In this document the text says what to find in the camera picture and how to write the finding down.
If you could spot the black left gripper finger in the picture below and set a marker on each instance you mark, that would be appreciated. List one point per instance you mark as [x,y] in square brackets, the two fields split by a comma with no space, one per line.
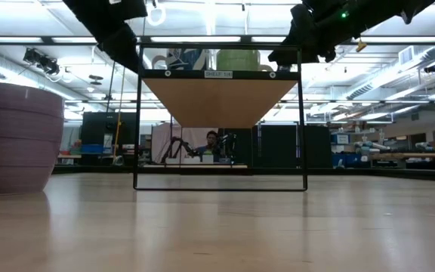
[125,45]

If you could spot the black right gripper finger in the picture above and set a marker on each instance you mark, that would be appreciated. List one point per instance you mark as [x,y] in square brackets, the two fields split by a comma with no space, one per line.
[285,56]

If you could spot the blue white floral mug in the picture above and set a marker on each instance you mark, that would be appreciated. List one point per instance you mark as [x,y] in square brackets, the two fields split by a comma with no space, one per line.
[187,58]

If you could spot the purple ribbed bowl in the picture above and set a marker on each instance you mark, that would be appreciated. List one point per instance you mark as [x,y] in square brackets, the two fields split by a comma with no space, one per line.
[13,140]

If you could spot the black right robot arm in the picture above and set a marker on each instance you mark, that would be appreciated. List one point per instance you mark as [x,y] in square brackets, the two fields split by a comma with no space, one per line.
[376,15]

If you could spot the black background robot arm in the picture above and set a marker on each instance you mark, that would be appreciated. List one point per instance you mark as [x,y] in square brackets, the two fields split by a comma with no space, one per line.
[229,143]
[176,149]

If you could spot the yellow hanging tag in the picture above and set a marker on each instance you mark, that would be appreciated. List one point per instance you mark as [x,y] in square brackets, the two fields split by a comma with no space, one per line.
[361,46]

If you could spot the black ceiling spotlights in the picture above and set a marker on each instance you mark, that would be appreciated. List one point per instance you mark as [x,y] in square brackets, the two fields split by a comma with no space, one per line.
[42,60]

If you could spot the black cabinet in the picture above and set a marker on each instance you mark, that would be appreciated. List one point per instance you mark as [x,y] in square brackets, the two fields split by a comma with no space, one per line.
[96,128]

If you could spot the black partition panels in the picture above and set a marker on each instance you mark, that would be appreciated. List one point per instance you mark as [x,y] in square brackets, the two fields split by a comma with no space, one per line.
[278,145]

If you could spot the pale pink partition curtain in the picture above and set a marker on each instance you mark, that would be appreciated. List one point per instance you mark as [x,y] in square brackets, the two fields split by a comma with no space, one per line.
[191,134]

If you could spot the person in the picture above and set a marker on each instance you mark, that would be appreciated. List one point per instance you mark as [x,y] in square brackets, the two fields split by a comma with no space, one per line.
[210,145]

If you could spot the blue storage bins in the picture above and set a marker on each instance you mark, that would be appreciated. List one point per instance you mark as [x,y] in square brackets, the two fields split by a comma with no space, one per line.
[347,159]

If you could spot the wooden workbench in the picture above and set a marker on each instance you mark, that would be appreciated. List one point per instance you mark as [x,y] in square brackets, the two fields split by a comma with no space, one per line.
[414,155]

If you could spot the wooden shelf with black frame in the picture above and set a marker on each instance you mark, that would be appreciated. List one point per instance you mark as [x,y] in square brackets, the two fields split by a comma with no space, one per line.
[217,102]

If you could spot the black ceiling-mounted camera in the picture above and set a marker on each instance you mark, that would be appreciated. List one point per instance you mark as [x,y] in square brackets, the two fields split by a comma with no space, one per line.
[432,68]

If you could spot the black aluminium table frame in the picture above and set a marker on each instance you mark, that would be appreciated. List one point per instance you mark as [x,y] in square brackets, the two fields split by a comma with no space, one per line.
[353,172]

